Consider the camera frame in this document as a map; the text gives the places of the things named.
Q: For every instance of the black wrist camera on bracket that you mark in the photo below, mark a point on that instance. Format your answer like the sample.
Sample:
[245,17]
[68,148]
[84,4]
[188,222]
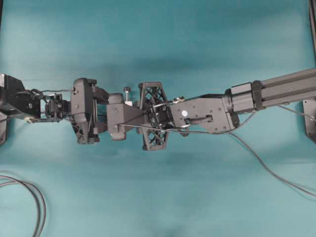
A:
[119,113]

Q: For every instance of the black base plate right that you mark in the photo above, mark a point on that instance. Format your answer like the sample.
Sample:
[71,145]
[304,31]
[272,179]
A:
[309,108]

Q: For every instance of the black knob with silver centre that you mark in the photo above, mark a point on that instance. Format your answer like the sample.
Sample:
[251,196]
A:
[127,91]

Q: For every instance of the black frame post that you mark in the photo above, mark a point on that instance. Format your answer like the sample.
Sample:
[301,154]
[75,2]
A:
[312,18]
[1,10]

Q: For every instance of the black frame post left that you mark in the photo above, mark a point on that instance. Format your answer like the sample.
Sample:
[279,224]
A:
[1,10]

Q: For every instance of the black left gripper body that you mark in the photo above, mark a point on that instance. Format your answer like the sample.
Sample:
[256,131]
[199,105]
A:
[87,96]

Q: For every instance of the black frame post right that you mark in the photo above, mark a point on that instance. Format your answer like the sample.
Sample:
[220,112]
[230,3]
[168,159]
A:
[312,18]

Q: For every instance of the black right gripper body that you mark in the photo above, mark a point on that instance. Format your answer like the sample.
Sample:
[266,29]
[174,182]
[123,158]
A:
[154,102]

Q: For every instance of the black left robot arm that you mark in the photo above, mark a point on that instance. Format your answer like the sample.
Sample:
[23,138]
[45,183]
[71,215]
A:
[33,106]

